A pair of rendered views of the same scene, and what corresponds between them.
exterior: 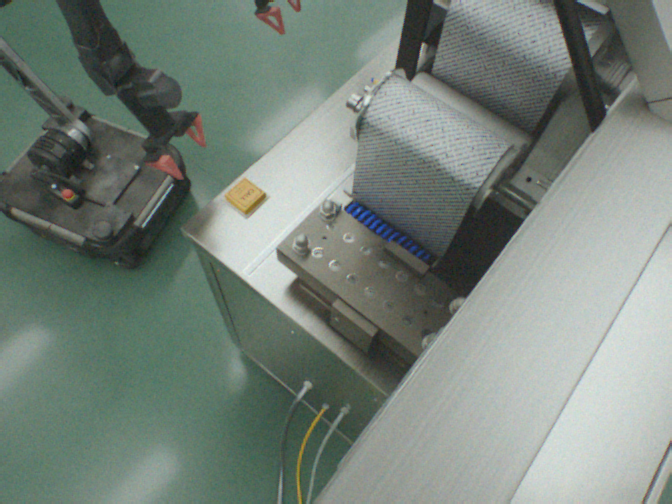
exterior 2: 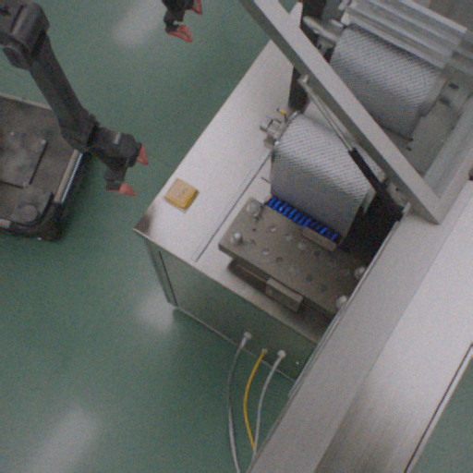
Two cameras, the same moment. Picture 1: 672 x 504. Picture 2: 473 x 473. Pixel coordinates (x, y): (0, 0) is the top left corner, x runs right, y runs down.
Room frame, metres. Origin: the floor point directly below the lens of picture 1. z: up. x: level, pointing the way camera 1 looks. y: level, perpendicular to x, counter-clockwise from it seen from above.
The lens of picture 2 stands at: (-0.11, 0.09, 2.80)
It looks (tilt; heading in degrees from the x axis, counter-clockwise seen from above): 71 degrees down; 359
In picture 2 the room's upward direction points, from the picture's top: straight up
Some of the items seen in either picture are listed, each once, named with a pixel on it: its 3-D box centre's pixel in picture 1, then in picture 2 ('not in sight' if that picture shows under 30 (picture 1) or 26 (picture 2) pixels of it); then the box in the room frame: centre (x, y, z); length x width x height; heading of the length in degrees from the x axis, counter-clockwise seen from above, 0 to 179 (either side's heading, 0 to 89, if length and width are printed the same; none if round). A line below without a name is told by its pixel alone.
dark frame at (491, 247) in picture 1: (436, 213); (339, 195); (0.63, -0.21, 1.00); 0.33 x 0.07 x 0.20; 56
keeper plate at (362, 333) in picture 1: (352, 327); (283, 296); (0.36, -0.05, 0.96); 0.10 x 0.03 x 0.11; 56
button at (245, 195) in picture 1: (245, 195); (180, 193); (0.68, 0.23, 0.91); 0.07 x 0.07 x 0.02; 56
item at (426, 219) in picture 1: (402, 205); (310, 201); (0.57, -0.12, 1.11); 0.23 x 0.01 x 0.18; 56
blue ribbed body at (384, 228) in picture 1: (390, 235); (304, 221); (0.55, -0.11, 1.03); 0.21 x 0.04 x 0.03; 56
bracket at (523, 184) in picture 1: (530, 184); (399, 192); (0.52, -0.30, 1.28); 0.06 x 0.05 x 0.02; 56
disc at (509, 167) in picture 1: (499, 181); (379, 187); (0.54, -0.26, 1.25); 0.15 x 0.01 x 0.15; 146
